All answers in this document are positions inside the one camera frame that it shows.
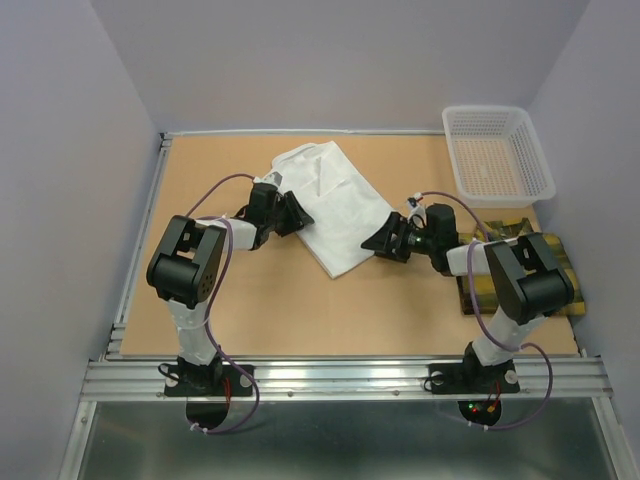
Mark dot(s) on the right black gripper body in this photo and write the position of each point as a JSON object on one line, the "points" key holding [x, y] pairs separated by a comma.
{"points": [[420, 241]]}

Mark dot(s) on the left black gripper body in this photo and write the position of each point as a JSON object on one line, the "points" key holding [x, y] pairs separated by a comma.
{"points": [[270, 218]]}

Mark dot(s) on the white long sleeve shirt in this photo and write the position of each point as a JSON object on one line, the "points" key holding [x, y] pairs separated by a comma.
{"points": [[345, 207]]}

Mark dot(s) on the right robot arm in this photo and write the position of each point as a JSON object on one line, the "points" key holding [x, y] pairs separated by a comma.
{"points": [[529, 283]]}

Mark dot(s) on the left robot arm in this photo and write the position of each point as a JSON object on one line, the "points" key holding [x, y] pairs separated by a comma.
{"points": [[186, 271]]}

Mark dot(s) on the yellow plaid folded shirt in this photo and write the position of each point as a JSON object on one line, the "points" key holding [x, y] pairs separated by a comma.
{"points": [[485, 292]]}

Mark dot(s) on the white plastic basket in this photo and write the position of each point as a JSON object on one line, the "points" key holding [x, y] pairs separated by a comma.
{"points": [[496, 156]]}

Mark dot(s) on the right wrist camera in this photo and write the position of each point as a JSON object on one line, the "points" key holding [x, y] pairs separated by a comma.
{"points": [[416, 213]]}

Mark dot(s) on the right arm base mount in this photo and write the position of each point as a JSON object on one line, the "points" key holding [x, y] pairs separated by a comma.
{"points": [[458, 379]]}

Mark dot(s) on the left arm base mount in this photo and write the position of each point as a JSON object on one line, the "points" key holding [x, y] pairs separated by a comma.
{"points": [[187, 380]]}

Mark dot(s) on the aluminium front rail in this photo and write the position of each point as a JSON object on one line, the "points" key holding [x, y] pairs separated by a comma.
{"points": [[331, 380]]}

